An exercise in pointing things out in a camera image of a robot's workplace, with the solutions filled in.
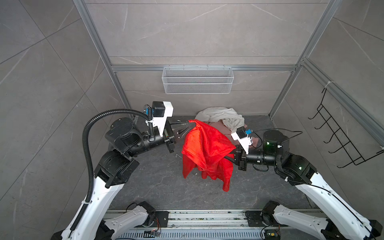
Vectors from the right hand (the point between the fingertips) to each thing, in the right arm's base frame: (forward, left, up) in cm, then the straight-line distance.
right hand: (221, 152), depth 58 cm
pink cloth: (+40, -9, -31) cm, 51 cm away
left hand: (0, +11, +18) cm, 21 cm away
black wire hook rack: (+4, -55, -7) cm, 55 cm away
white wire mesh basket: (+60, +8, -6) cm, 61 cm away
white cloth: (+43, -18, -29) cm, 55 cm away
